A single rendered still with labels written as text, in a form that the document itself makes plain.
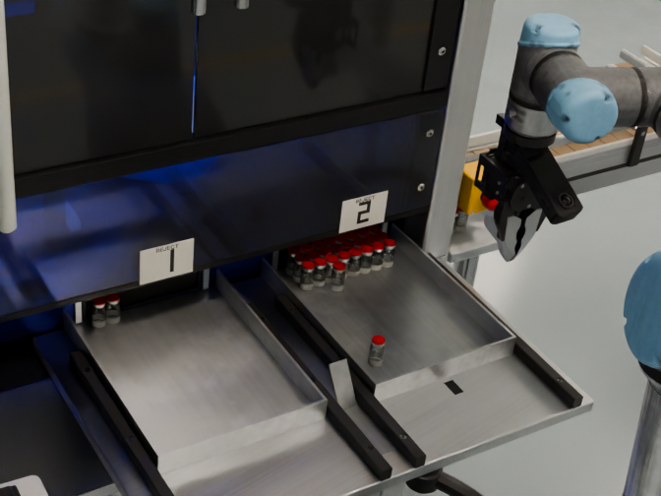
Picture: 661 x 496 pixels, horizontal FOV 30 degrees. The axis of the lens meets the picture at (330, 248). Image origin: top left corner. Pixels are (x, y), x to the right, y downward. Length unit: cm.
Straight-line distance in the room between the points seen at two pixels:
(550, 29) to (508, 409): 58
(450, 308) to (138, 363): 52
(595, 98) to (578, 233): 244
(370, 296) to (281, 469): 42
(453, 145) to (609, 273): 184
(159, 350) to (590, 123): 74
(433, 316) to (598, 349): 153
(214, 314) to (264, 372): 15
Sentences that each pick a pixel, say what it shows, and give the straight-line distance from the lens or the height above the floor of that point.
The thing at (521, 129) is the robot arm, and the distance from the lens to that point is 165.
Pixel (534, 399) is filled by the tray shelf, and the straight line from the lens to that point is 187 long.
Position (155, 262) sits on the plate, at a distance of 180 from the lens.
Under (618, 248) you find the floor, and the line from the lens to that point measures 391.
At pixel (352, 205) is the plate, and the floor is 104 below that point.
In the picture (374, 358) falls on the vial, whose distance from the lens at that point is 185.
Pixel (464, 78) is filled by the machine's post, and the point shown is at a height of 123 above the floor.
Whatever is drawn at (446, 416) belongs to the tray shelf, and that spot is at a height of 88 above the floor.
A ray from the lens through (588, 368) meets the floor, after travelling 340.
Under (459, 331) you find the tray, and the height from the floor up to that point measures 88.
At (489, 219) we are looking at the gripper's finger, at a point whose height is 114.
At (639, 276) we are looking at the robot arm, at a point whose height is 138.
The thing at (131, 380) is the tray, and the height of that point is 88.
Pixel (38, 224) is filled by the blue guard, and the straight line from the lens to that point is 168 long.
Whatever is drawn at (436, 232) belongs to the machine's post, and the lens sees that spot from 208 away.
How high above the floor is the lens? 208
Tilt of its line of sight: 35 degrees down
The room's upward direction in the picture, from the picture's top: 7 degrees clockwise
